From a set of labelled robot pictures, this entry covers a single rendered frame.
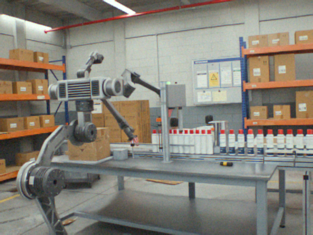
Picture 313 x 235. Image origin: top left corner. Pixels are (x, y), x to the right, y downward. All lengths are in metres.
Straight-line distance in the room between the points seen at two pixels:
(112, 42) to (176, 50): 1.75
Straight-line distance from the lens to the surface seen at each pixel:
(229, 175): 2.12
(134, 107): 6.08
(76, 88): 2.29
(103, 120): 6.37
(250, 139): 2.49
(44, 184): 1.91
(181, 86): 2.59
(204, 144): 2.61
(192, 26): 7.34
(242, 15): 7.16
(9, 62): 6.26
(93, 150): 2.72
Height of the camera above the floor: 1.33
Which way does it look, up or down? 3 degrees down
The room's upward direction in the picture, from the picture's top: 3 degrees counter-clockwise
